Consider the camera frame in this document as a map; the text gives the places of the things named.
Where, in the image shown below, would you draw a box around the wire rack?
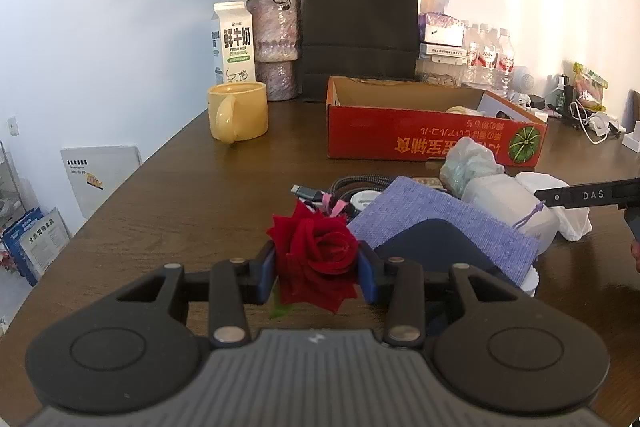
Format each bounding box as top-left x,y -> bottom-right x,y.
0,142 -> 31,228

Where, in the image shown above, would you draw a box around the white cloth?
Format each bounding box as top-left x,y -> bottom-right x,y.
515,172 -> 592,242

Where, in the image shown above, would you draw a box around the white robot-shaped gadget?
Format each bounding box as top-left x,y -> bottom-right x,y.
507,66 -> 535,108

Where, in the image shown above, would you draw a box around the white round case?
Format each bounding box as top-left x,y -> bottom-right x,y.
350,191 -> 383,214

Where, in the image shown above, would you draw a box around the white milk carton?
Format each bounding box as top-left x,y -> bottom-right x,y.
210,2 -> 257,85

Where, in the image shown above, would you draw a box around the iridescent plastic bag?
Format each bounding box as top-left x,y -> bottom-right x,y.
440,137 -> 505,198

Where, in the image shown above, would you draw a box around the dark green bottle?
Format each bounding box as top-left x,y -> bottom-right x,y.
555,74 -> 576,120

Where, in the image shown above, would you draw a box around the purple woven pouch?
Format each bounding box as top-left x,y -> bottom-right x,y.
347,177 -> 546,289

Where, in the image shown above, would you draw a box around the black paper bag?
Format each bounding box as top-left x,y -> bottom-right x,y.
300,0 -> 420,104

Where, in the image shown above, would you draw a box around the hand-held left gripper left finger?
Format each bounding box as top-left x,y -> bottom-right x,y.
116,243 -> 277,348

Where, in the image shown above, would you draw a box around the red rose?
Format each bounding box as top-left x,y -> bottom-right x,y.
266,199 -> 362,320

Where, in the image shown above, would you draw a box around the green yellow snack packet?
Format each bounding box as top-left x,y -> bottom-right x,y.
572,63 -> 608,112

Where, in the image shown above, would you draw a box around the blue printed packages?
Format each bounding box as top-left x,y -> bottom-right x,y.
1,207 -> 70,288

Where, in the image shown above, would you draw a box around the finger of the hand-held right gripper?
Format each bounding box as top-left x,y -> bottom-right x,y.
534,186 -> 576,209

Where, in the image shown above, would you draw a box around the white flat box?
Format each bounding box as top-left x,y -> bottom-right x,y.
419,43 -> 468,60

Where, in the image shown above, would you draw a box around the white plastic container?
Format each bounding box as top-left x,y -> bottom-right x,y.
460,174 -> 560,253

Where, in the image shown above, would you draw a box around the white board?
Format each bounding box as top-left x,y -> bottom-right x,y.
61,146 -> 142,222

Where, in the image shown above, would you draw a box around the white charger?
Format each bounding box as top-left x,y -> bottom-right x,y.
590,112 -> 626,138

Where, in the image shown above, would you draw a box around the white ribbed lid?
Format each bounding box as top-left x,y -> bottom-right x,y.
520,267 -> 539,299

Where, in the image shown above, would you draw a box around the shrink-wrapped water bottle pack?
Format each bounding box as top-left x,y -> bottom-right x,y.
460,23 -> 517,95

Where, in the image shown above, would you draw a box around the pink mottled vase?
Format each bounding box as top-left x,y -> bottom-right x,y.
246,0 -> 302,102

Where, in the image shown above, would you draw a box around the black braided cable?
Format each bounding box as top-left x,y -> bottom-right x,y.
292,174 -> 401,219

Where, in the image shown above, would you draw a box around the yellow mug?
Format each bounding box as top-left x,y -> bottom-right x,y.
207,82 -> 269,144

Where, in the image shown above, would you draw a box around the red cardboard box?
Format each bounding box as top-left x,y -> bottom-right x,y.
326,76 -> 549,168

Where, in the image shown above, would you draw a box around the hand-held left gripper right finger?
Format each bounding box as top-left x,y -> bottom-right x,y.
356,243 -> 523,348

